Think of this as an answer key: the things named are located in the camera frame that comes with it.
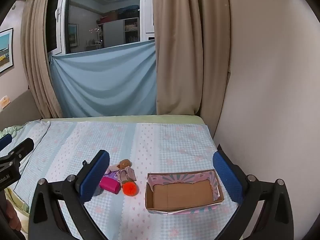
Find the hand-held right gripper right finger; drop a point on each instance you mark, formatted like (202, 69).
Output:
(228, 177)

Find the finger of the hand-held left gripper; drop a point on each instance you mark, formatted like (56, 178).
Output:
(5, 140)
(23, 146)

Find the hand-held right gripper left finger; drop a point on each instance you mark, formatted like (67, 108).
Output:
(94, 177)

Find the grey plush toy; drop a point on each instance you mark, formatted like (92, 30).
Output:
(98, 193)

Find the magenta soft pouch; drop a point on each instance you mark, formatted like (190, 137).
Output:
(110, 185)

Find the plush doll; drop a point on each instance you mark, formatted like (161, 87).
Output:
(124, 171)

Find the orange fluffy pompom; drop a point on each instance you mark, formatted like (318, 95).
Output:
(130, 188)

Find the cardboard box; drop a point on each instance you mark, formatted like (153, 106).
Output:
(180, 192)

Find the person's left hand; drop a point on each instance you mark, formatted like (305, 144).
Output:
(13, 215)

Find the grey padded headboard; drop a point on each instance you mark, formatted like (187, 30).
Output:
(22, 110)

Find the checkered floral blanket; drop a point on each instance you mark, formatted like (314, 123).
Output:
(150, 150)

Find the light green bed sheet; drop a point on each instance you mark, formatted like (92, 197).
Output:
(125, 119)

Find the beige curtain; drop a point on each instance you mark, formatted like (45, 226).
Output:
(190, 55)
(37, 55)

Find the light blue hanging cloth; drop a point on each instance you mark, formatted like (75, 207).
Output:
(105, 80)

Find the white framed window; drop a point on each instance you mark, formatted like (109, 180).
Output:
(100, 17)

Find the small wall sticker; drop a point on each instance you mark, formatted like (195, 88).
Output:
(5, 102)

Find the framed wall picture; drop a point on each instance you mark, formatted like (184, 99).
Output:
(5, 50)

